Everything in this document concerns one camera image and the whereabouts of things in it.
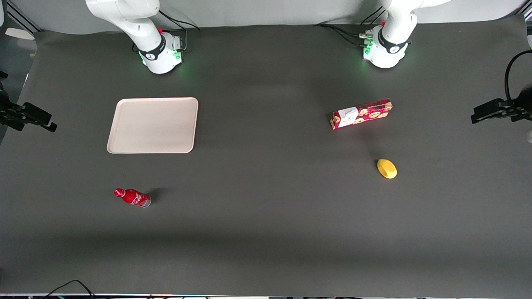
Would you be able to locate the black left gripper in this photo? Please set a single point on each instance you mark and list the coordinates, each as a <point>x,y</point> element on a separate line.
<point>516,110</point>

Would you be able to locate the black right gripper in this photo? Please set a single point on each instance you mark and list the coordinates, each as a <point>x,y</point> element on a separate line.
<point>9,116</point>

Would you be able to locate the red coke bottle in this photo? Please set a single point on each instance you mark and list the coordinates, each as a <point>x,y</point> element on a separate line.
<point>134,197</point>

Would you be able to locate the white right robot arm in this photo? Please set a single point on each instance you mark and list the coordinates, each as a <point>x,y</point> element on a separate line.
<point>137,25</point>

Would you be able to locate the beige rectangular plastic tray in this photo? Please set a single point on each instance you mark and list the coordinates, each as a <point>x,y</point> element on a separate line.
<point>153,125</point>

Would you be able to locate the white paper piece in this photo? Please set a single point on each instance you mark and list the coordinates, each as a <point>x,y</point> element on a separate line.
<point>20,34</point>

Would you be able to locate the yellow lemon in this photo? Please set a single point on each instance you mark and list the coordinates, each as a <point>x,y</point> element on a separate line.
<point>387,168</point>

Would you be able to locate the red cookie box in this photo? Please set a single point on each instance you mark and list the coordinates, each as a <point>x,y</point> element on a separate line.
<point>361,114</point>

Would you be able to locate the dark grey table mat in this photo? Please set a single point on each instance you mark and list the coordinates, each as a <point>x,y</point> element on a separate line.
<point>266,216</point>

